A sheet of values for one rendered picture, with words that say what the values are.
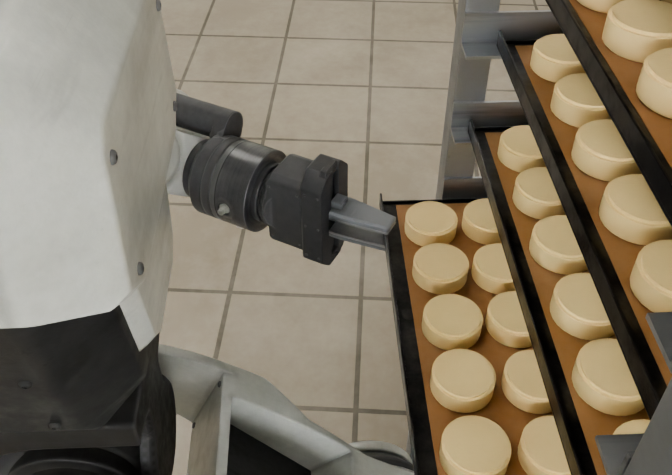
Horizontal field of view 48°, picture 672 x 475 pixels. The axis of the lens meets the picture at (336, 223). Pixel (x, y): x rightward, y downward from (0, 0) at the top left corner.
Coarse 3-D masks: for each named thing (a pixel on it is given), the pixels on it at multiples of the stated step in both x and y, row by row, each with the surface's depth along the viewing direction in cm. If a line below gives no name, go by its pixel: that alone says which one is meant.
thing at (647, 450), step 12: (660, 408) 30; (660, 420) 30; (648, 432) 31; (660, 432) 30; (648, 444) 31; (660, 444) 30; (636, 456) 32; (648, 456) 31; (660, 456) 30; (636, 468) 32; (648, 468) 31; (660, 468) 30
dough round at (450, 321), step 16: (432, 304) 64; (448, 304) 64; (464, 304) 64; (432, 320) 62; (448, 320) 62; (464, 320) 62; (480, 320) 63; (432, 336) 62; (448, 336) 61; (464, 336) 61
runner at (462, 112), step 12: (456, 108) 70; (468, 108) 70; (480, 108) 70; (492, 108) 70; (504, 108) 70; (516, 108) 70; (456, 120) 71; (468, 120) 71; (480, 120) 71; (492, 120) 71; (504, 120) 71; (516, 120) 71; (456, 132) 71; (456, 144) 70; (468, 144) 70
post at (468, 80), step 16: (464, 0) 64; (480, 0) 63; (496, 0) 63; (464, 64) 67; (480, 64) 67; (464, 80) 68; (480, 80) 69; (448, 96) 72; (464, 96) 70; (480, 96) 70; (448, 112) 73; (448, 128) 73; (448, 144) 73; (448, 160) 75; (464, 160) 75; (448, 176) 76; (464, 176) 76
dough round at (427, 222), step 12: (420, 204) 73; (432, 204) 73; (444, 204) 73; (408, 216) 72; (420, 216) 72; (432, 216) 72; (444, 216) 72; (456, 216) 72; (408, 228) 72; (420, 228) 71; (432, 228) 71; (444, 228) 71; (456, 228) 72; (420, 240) 71; (432, 240) 71; (444, 240) 71
